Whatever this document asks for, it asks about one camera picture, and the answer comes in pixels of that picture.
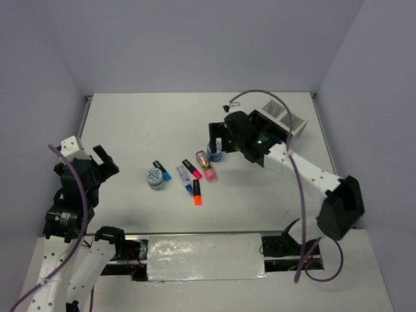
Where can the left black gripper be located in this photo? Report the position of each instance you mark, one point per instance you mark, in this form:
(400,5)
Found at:
(108,168)

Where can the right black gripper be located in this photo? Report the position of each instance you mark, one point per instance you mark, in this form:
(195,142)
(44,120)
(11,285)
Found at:
(219,129)

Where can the blue round tape tub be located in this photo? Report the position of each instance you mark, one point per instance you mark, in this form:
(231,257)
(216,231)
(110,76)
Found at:
(217,155)

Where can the pink cap marker tube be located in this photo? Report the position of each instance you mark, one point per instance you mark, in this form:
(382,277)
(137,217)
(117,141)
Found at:
(208,171)

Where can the pink cap highlighter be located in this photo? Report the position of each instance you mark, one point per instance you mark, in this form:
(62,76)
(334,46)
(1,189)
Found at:
(188,165)

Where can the clear glue bottle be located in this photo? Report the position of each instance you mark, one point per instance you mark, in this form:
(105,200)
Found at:
(185,179)

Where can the blue cap highlighter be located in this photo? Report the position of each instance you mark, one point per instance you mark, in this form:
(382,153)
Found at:
(165,174)

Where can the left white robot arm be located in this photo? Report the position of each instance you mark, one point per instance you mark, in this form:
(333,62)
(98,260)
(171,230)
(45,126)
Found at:
(61,286)

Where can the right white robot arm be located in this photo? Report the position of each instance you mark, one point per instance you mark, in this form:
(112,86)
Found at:
(330,205)

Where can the black slotted organizer box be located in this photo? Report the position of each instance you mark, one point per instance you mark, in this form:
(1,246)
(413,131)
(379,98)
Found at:
(268,132)

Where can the white mesh organizer box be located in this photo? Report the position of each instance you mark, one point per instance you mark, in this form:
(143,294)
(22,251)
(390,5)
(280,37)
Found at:
(278,114)

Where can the orange cap highlighter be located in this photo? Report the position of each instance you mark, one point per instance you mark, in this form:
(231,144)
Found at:
(197,192)

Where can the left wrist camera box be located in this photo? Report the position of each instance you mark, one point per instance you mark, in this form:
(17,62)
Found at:
(72,147)

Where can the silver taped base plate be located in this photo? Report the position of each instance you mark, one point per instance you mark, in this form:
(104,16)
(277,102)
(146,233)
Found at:
(205,257)

